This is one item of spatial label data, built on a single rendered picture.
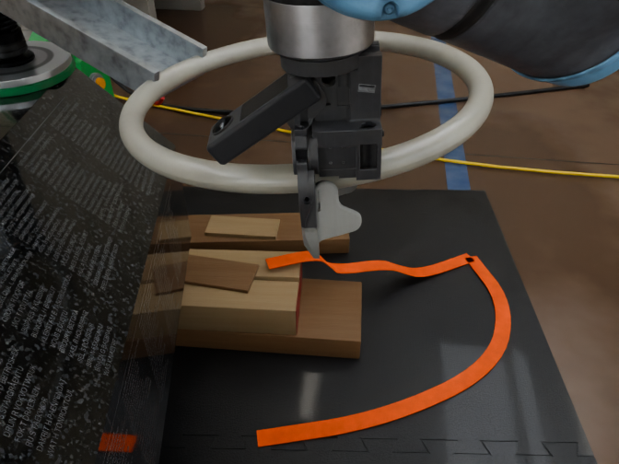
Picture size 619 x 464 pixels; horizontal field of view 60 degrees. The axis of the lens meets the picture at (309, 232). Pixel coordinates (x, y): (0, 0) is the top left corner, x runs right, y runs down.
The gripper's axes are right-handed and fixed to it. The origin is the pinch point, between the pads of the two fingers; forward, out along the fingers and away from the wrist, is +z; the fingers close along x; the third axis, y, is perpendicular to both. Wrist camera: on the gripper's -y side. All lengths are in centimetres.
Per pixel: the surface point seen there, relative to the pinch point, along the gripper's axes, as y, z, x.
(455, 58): 20.5, -7.7, 28.3
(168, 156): -14.8, -7.7, 4.1
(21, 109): -50, 2, 40
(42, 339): -36.1, 16.9, 0.7
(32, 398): -34.8, 18.5, -7.2
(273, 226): -18, 78, 104
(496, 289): 55, 90, 81
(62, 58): -48, -1, 56
